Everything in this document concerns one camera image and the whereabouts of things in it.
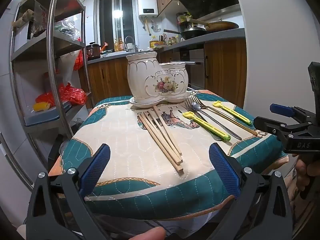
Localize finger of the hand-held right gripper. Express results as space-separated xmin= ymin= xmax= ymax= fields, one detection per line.
xmin=269 ymin=103 xmax=313 ymax=124
xmin=253 ymin=116 xmax=298 ymax=140

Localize person's right hand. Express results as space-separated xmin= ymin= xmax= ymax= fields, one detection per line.
xmin=291 ymin=154 xmax=320 ymax=190

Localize window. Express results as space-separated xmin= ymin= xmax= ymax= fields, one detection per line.
xmin=96 ymin=0 xmax=137 ymax=47

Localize crumpled grey plastic bag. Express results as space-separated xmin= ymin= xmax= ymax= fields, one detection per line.
xmin=54 ymin=19 xmax=82 ymax=42

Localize printed teal beige tablecloth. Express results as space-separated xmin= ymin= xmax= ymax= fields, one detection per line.
xmin=49 ymin=90 xmax=290 ymax=222

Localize blue tray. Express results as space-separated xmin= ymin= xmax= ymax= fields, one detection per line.
xmin=24 ymin=102 xmax=73 ymax=127

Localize black wok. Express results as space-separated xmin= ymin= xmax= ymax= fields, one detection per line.
xmin=164 ymin=27 xmax=208 ymax=40

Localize yellow oil bottle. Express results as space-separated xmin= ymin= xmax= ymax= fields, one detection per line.
xmin=149 ymin=35 xmax=160 ymax=49

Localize hanging red plastic bag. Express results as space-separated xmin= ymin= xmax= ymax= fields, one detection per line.
xmin=73 ymin=50 xmax=84 ymax=71

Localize white floral ceramic utensil holder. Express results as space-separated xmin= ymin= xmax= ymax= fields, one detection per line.
xmin=126 ymin=51 xmax=189 ymax=104

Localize white plastic bag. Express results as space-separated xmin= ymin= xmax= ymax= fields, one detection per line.
xmin=56 ymin=51 xmax=80 ymax=85

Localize wooden chopstick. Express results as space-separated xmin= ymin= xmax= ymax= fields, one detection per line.
xmin=152 ymin=105 xmax=183 ymax=155
xmin=147 ymin=109 xmax=182 ymax=160
xmin=143 ymin=111 xmax=182 ymax=165
xmin=137 ymin=114 xmax=184 ymax=172
xmin=139 ymin=113 xmax=182 ymax=168

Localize metal shelf rack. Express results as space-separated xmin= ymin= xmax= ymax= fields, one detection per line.
xmin=9 ymin=0 xmax=93 ymax=155

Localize dark rice cooker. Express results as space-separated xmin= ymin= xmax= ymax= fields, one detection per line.
xmin=86 ymin=42 xmax=102 ymax=60

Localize wooden lower cabinets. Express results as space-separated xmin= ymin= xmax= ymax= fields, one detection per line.
xmin=79 ymin=39 xmax=247 ymax=108

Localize brown frying pan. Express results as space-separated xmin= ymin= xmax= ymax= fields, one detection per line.
xmin=187 ymin=17 xmax=240 ymax=32

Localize brown plush item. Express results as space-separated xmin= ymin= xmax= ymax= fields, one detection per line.
xmin=11 ymin=9 xmax=34 ymax=28

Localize person's left hand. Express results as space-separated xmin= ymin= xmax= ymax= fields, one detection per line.
xmin=126 ymin=226 xmax=167 ymax=240

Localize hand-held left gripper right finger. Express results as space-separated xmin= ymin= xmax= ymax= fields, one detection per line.
xmin=209 ymin=142 xmax=293 ymax=240

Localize white water heater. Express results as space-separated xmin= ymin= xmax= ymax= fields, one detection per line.
xmin=137 ymin=0 xmax=159 ymax=18

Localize built-in oven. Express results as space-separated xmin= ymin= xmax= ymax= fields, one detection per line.
xmin=172 ymin=49 xmax=207 ymax=90

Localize white ceramic drip tray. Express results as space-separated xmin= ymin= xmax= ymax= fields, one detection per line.
xmin=129 ymin=91 xmax=192 ymax=109

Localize yellow green plastic utensil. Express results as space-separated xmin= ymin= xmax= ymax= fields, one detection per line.
xmin=212 ymin=100 xmax=253 ymax=126
xmin=182 ymin=111 xmax=231 ymax=143

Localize clear bag with red print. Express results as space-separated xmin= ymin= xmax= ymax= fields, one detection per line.
xmin=31 ymin=0 xmax=49 ymax=38

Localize gold-handled fork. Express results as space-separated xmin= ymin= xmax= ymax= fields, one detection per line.
xmin=192 ymin=96 xmax=258 ymax=137

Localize orange bottles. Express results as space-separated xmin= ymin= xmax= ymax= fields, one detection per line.
xmin=114 ymin=38 xmax=125 ymax=52

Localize grey kitchen countertop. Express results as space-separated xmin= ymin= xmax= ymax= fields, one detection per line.
xmin=87 ymin=29 xmax=247 ymax=64

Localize metal faucet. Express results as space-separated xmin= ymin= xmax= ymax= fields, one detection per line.
xmin=124 ymin=36 xmax=137 ymax=52

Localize yellow item on shelf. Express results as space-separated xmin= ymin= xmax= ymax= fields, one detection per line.
xmin=33 ymin=102 xmax=50 ymax=112

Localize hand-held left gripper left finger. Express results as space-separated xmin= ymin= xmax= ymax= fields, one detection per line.
xmin=26 ymin=144 xmax=111 ymax=240

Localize silver fork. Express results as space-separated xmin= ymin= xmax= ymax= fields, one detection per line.
xmin=191 ymin=102 xmax=242 ymax=140
xmin=184 ymin=99 xmax=223 ymax=142

